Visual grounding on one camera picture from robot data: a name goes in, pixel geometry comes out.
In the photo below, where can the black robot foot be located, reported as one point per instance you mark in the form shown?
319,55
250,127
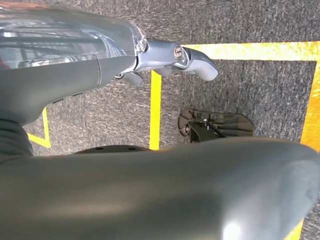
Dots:
225,126

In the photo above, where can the black curved robot shell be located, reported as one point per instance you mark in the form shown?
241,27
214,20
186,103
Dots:
112,149

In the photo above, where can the yellow floor tape outline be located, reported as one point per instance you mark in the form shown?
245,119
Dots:
250,51
46,132

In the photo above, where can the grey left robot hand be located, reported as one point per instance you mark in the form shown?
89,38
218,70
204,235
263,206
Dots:
149,192

